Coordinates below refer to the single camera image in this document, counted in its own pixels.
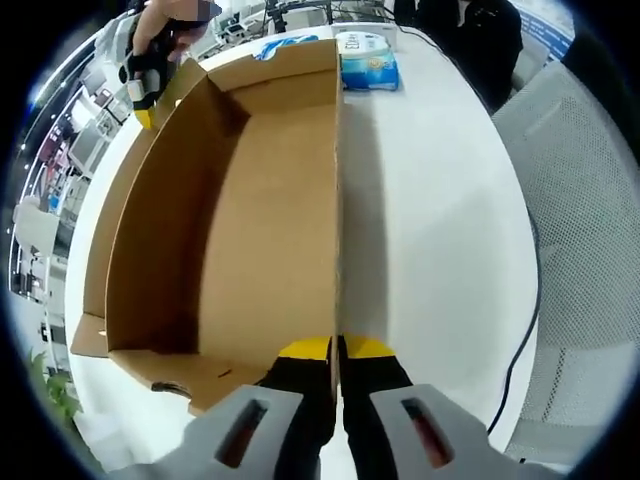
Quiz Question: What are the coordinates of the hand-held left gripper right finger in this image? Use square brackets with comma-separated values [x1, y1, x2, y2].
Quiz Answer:
[338, 333, 566, 480]

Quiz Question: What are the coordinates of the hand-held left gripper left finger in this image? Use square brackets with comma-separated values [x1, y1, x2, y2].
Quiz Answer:
[107, 335, 335, 480]

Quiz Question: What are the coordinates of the blue soft tissue pack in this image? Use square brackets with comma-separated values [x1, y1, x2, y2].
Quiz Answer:
[251, 33, 320, 62]

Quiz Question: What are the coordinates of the brown cardboard shoe box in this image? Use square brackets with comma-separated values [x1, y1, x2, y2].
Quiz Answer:
[69, 38, 346, 416]

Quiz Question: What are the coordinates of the soft wet wipes pack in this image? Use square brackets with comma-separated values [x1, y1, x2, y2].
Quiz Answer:
[334, 30, 403, 93]

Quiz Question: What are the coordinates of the person's right hand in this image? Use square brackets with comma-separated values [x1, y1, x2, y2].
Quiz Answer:
[130, 0, 174, 55]

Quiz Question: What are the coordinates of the green plant in white pot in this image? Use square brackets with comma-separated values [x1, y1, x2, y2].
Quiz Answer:
[29, 349, 84, 431]

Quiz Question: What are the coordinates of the grey mesh chair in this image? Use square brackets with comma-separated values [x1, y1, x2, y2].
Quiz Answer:
[492, 62, 640, 466]

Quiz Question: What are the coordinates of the black cable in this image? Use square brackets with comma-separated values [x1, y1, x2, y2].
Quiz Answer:
[487, 209, 542, 434]

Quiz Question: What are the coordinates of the blue wall display board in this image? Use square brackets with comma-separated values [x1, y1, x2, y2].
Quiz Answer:
[519, 7, 576, 64]

